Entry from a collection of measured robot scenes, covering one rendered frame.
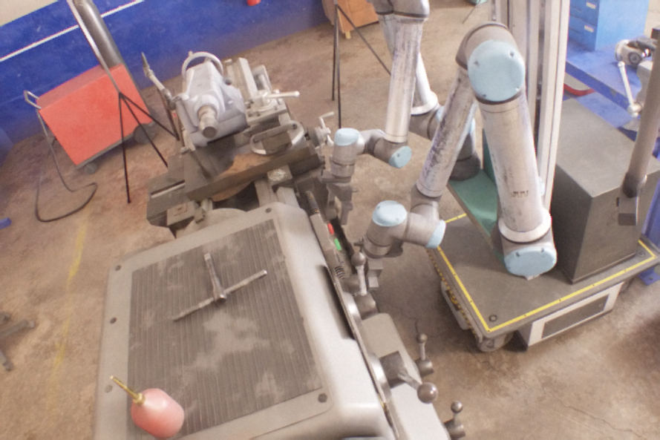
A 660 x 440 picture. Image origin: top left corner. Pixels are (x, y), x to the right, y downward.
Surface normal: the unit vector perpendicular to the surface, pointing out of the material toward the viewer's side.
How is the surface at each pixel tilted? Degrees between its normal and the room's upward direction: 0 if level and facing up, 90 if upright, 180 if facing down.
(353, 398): 45
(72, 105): 90
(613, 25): 90
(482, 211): 0
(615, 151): 0
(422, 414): 32
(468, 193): 0
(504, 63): 83
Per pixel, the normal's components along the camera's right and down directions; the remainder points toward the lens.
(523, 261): -0.11, 0.76
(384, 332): 0.31, -0.79
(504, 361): -0.22, -0.71
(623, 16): 0.29, 0.61
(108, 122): 0.58, 0.45
